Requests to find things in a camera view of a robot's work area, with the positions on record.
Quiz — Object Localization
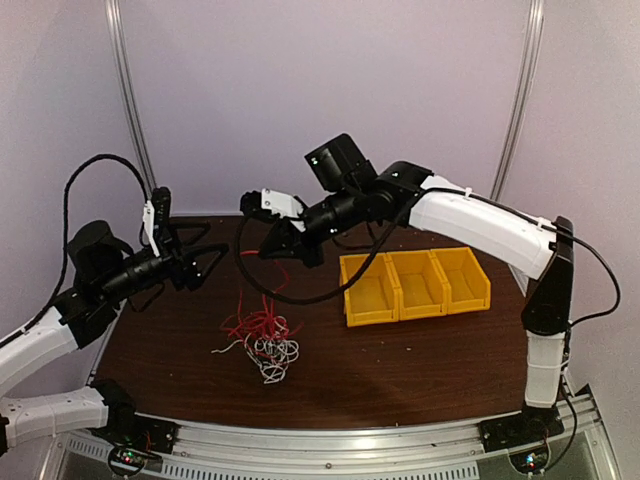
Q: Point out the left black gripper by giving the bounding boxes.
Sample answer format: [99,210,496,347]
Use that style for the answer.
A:
[99,219,229,303]

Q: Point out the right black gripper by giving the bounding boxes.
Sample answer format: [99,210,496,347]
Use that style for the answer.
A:
[257,185,363,270]

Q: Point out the red cable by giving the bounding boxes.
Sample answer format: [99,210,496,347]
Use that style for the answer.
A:
[219,249,304,346]

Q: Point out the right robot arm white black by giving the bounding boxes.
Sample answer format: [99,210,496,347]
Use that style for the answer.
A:
[256,133,574,442]

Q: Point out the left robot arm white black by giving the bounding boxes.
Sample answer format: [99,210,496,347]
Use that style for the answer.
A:
[1,220,229,452]

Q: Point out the left yellow bin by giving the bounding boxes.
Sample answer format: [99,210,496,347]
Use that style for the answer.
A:
[344,253,401,328]

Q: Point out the yellow bin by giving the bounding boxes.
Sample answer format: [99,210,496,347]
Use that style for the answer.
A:
[389,250,447,321]
[433,247,491,315]
[344,253,401,328]

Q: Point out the middle yellow bin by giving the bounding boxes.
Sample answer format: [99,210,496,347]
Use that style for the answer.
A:
[389,250,447,321]

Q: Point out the right yellow bin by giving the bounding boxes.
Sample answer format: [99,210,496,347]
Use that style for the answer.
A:
[433,247,491,315]

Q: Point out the left circuit board with leds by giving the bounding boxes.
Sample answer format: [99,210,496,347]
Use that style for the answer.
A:
[107,447,149,476]

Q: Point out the circuit board with leds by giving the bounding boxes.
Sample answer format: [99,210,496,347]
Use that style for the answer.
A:
[107,447,149,476]
[509,446,550,475]

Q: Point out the right circuit board with leds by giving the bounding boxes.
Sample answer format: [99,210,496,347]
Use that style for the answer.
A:
[509,446,550,475]

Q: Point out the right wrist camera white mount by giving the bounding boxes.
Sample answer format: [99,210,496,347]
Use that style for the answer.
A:
[240,188,306,232]

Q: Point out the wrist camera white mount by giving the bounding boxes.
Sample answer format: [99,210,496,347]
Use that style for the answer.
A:
[240,188,306,232]
[142,186,172,257]

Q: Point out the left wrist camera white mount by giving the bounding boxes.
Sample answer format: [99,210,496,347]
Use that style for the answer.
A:
[142,186,172,257]

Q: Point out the right black camera cable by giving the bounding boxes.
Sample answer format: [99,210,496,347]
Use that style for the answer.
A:
[234,187,416,305]

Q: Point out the black camera cable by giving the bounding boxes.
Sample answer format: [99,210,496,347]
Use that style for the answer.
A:
[49,154,156,301]
[234,187,416,305]

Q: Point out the white cable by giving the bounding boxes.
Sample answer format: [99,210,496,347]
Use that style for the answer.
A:
[210,329,301,385]

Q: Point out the left black camera cable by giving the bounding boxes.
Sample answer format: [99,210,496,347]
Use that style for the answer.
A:
[49,154,156,301]

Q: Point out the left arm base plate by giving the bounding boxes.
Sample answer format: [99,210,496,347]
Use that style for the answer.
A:
[89,414,178,454]

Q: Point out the left aluminium frame post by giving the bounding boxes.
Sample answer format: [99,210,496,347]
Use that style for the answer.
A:
[104,0,157,190]

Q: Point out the aluminium frame post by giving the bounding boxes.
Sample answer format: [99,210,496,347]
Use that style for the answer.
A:
[490,0,545,200]
[104,0,157,190]

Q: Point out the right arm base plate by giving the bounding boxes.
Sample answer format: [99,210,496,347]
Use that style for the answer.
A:
[479,406,565,453]

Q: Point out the right aluminium frame post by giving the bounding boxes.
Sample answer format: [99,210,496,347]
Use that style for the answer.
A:
[490,0,545,200]

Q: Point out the front aluminium rail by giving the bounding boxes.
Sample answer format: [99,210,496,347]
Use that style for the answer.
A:
[49,384,616,480]

